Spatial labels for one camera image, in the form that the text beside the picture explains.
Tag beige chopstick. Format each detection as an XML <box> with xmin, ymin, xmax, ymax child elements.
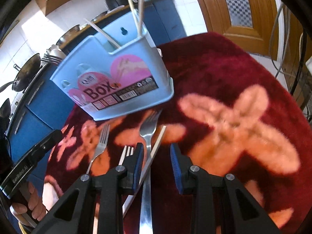
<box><xmin>123</xmin><ymin>0</ymin><xmax>147</xmax><ymax>39</ymax></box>
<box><xmin>122</xmin><ymin>125</ymin><xmax>167</xmax><ymax>217</ymax></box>

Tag white chopstick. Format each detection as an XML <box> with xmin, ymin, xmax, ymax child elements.
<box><xmin>84</xmin><ymin>19</ymin><xmax>121</xmax><ymax>49</ymax></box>

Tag silver grey chopstick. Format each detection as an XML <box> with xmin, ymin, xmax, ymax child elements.
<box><xmin>137</xmin><ymin>0</ymin><xmax>144</xmax><ymax>37</ymax></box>

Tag person's left hand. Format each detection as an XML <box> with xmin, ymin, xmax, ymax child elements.
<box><xmin>10</xmin><ymin>182</ymin><xmax>47</xmax><ymax>226</ymax></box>

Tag silver fork centre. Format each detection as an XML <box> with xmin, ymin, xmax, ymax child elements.
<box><xmin>93</xmin><ymin>145</ymin><xmax>134</xmax><ymax>234</ymax></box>

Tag silver fork short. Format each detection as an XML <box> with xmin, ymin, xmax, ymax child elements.
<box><xmin>86</xmin><ymin>124</ymin><xmax>110</xmax><ymax>174</ymax></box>

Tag silver fork long angled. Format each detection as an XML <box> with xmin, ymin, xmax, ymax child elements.
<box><xmin>139</xmin><ymin>109</ymin><xmax>162</xmax><ymax>234</ymax></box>

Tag red floral plush tablecloth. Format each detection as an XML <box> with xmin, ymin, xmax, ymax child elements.
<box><xmin>43</xmin><ymin>31</ymin><xmax>312</xmax><ymax>234</ymax></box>

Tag light blue chopsticks box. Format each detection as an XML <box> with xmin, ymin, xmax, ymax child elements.
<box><xmin>50</xmin><ymin>12</ymin><xmax>174</xmax><ymax>121</ymax></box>

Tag black wok pan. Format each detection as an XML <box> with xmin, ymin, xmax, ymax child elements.
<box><xmin>1</xmin><ymin>53</ymin><xmax>41</xmax><ymax>92</ymax></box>

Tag wooden door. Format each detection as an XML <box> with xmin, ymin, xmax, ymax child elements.
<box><xmin>198</xmin><ymin>0</ymin><xmax>279</xmax><ymax>59</ymax></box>

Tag grey cables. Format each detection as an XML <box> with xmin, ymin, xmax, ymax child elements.
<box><xmin>269</xmin><ymin>2</ymin><xmax>312</xmax><ymax>117</ymax></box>

